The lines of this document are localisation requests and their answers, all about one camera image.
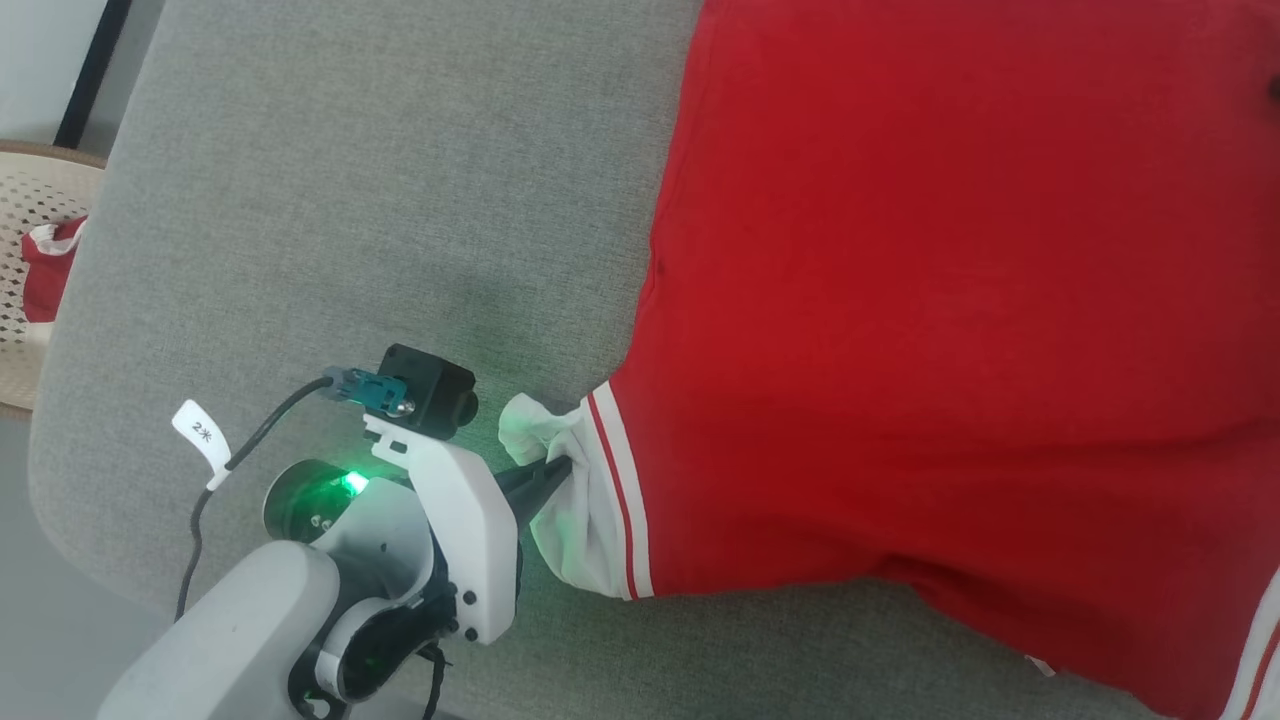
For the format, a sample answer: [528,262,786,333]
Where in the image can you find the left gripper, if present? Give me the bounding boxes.
[363,413,574,647]

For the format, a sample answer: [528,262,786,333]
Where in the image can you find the red garment with white stripes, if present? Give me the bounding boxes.
[498,0,1280,720]

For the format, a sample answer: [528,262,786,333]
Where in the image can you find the grey fabric sofa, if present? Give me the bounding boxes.
[28,0,1280,720]

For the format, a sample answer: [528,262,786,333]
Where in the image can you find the small red cloth white trim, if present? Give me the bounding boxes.
[21,215,90,325]

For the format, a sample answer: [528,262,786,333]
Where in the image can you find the black framed panel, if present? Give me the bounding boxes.
[53,0,134,150]

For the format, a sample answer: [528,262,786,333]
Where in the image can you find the left teal cable connector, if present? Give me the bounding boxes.
[321,366,415,417]

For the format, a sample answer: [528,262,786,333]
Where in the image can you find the black braided cable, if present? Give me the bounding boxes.
[418,645,453,720]

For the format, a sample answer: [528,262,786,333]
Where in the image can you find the left black camera cable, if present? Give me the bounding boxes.
[174,375,337,623]

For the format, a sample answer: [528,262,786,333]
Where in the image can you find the white cable tag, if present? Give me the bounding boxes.
[171,399,233,492]

